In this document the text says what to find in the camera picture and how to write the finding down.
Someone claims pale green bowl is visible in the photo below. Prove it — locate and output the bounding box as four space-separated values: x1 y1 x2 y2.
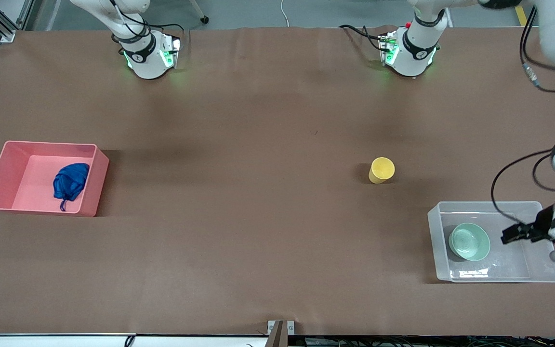
448 222 491 262

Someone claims blue cloth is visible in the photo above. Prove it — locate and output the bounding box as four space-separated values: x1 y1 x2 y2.
53 163 90 212

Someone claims yellow cup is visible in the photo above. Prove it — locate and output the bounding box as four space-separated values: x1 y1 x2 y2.
368 157 396 184

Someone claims clear plastic box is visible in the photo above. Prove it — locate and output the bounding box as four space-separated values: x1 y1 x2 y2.
427 201 555 283

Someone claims pink plastic bin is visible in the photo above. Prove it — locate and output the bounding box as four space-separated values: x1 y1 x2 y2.
0 140 110 217

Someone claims black caster wheel leg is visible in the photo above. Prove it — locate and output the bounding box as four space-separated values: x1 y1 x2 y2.
188 0 210 25

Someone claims brown table cover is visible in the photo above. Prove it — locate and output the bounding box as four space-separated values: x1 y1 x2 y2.
0 25 555 336

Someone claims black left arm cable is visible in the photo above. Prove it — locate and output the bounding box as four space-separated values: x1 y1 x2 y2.
491 5 555 225

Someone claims aluminium frame post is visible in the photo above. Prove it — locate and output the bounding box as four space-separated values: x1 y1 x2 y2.
0 0 32 43

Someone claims black right base cable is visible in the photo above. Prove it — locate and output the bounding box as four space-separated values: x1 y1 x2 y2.
140 20 187 35

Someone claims black base cable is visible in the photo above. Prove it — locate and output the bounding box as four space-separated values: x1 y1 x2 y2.
140 20 187 35
339 24 385 52

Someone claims white table edge rail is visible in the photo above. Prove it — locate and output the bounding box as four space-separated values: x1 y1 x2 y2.
0 333 269 347

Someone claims metal table edge bracket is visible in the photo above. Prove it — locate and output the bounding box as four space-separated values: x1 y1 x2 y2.
267 320 295 347

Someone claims black left base cable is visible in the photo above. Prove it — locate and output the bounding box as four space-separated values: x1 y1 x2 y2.
339 24 385 52

